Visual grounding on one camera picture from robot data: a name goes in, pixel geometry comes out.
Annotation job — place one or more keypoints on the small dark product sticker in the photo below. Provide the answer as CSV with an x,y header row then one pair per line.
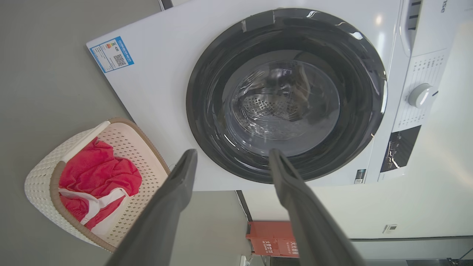
x,y
359,176

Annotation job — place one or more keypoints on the white front-load washing machine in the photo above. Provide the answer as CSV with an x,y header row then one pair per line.
x,y
166,55

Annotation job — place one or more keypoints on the red fire equipment box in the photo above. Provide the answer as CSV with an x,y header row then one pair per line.
x,y
269,240

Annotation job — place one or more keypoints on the white round control knob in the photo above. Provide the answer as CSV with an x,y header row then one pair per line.
x,y
420,96

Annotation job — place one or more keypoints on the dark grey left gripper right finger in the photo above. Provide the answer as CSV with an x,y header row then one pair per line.
x,y
314,229

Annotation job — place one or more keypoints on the white perforated laundry basket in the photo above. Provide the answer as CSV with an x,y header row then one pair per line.
x,y
40,177

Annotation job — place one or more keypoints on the white garment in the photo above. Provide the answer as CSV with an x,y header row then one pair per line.
x,y
98,201

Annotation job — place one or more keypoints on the dark round washing machine door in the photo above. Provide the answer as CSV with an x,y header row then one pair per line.
x,y
207,103

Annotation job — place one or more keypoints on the red garment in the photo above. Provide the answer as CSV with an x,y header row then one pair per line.
x,y
99,170

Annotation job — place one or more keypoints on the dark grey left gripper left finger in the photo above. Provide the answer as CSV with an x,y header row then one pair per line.
x,y
162,218

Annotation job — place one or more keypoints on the blue energy label sticker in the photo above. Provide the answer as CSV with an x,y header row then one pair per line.
x,y
111,54

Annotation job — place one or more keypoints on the white detergent drawer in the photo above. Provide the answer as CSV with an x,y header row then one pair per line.
x,y
408,26

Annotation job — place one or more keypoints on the black display panel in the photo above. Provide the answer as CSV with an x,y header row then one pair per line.
x,y
400,148

